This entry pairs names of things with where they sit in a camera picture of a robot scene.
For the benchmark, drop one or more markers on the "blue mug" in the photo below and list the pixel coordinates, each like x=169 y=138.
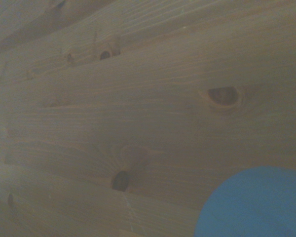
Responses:
x=256 y=207

